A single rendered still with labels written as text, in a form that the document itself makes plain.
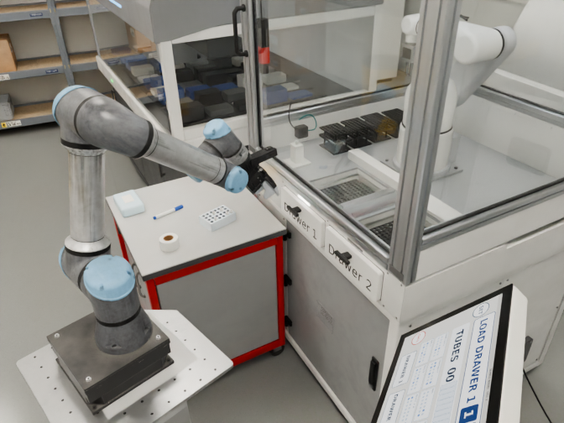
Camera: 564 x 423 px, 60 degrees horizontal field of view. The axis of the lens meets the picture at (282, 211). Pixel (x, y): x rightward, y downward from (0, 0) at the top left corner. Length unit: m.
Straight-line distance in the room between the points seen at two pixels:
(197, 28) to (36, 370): 1.47
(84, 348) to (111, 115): 0.64
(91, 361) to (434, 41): 1.13
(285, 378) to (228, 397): 0.27
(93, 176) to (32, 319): 1.77
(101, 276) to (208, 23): 1.34
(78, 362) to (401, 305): 0.89
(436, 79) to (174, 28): 1.36
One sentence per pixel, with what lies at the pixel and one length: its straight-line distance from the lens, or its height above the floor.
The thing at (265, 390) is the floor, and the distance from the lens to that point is 2.33.
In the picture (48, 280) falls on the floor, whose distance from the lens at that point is 3.20.
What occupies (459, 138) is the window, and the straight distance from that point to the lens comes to 1.28.
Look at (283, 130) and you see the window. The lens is 1.82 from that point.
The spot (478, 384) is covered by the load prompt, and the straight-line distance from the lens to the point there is 0.93.
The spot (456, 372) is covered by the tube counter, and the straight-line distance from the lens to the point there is 0.99.
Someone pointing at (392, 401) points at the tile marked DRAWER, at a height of 1.00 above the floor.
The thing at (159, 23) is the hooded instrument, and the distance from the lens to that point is 2.20.
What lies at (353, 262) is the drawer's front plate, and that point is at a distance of 1.56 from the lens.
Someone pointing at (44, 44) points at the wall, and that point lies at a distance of 5.62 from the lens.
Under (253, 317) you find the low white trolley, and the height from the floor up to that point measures 0.34.
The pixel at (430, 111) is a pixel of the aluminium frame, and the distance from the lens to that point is 1.15.
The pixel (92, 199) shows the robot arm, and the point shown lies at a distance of 1.31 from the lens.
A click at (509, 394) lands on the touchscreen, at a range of 0.90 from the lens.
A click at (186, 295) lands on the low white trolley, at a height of 0.59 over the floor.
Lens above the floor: 1.86
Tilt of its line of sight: 33 degrees down
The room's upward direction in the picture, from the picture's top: 1 degrees counter-clockwise
